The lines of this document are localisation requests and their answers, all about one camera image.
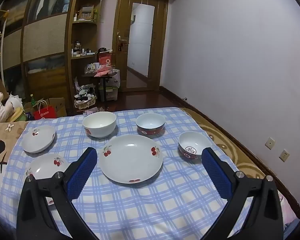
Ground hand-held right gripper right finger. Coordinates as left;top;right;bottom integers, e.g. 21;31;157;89
201;147;284;240

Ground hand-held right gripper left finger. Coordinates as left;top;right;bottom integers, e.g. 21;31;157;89
16;147;100;240

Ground small white cherry plate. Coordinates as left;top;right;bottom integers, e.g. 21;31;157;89
26;153;71;205
22;125;56;154

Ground red bowl with inner print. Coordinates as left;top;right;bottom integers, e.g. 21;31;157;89
178;131;213;164

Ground large white bowl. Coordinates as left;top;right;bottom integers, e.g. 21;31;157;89
82;111;117;138

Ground large white cherry plate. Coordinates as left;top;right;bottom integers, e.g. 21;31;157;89
99;134;163;184

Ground red patterned bowl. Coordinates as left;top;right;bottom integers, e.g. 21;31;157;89
136;113;166;138

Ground pink plush toy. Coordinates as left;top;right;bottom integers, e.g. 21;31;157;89
0;92;15;124

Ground yellow green plush toy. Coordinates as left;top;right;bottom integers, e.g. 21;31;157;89
7;106;25;122

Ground white plush toy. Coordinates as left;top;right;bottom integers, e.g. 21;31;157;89
6;94;24;115

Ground red paper bag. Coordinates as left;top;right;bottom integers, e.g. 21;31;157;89
33;100;58;120

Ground blue checked blanket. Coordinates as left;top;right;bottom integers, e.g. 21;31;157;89
0;107;288;240

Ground pink patterned packet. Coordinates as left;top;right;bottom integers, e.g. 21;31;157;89
84;107;105;114

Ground open cardboard box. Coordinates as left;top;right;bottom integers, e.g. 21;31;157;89
46;97;67;117

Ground pile of dark clothes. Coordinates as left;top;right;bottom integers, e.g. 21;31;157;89
74;85;97;100

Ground pink bed sheet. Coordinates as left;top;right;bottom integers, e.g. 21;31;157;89
277;190;299;228

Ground clear plastic storage box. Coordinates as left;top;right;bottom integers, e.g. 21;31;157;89
99;85;120;102

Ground small dark side table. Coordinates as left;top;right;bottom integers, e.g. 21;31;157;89
82;72;118;102

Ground pink papers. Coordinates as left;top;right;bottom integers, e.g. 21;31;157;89
94;65;115;77

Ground red box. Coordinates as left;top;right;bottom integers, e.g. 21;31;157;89
97;51;113;67

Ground wooden wardrobe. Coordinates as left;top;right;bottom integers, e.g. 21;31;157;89
0;0;75;117

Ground row of small cosmetic bottles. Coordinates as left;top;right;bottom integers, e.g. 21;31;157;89
71;41;97;57

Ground wooden door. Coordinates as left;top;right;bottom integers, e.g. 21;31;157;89
115;0;169;92

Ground small shelf organizer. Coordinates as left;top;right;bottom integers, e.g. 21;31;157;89
74;5;100;22

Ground brass door handle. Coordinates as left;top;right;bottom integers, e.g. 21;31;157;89
117;36;128;52

